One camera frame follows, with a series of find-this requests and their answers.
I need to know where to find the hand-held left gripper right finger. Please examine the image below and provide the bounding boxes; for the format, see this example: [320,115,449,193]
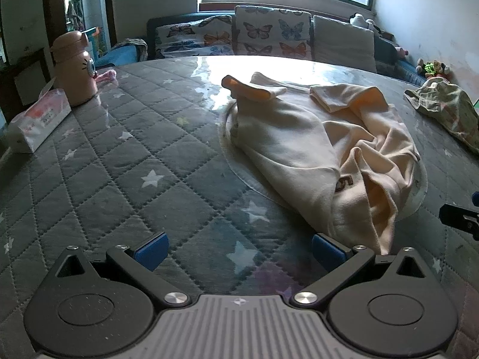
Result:
[290,233,436,307]

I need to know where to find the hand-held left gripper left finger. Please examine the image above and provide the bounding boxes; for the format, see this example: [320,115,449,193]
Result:
[45,232,191,309]

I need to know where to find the cream sweatshirt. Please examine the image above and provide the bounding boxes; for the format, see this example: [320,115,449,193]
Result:
[222,72,422,255]

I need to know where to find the green floral garment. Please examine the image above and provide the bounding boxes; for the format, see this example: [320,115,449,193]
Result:
[404,77,479,146]

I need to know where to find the colourful plush toys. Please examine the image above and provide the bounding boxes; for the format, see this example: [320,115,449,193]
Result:
[415,59,451,79]

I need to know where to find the dark blue sofa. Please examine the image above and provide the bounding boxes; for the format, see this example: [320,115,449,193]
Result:
[146,12,427,86]

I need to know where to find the white pink tissue pack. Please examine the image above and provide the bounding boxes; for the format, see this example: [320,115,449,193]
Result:
[7,89,72,154]

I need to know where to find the small pink object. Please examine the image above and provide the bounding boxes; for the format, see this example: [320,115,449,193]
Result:
[93,69,117,85]

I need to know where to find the pink cartoon water bottle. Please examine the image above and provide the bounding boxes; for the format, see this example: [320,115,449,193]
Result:
[50,30,98,107]

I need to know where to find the blue blanket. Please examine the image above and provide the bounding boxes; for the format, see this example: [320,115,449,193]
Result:
[93,43,148,69]

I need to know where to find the plain beige cushion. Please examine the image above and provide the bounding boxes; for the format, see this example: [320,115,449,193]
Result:
[312,15,377,73]

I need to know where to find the plaid cloth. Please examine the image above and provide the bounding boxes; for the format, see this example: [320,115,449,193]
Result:
[120,38,148,60]

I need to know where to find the white plush toy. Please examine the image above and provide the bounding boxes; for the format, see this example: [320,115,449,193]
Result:
[350,13,379,32]

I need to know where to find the dark wooden chair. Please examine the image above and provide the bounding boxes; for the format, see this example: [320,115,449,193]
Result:
[0,47,57,120]

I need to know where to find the long butterfly print cushion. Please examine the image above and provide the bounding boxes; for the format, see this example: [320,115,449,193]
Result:
[154,16,236,60]

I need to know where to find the square butterfly print cushion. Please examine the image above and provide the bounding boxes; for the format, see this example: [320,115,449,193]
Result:
[232,5,313,60]

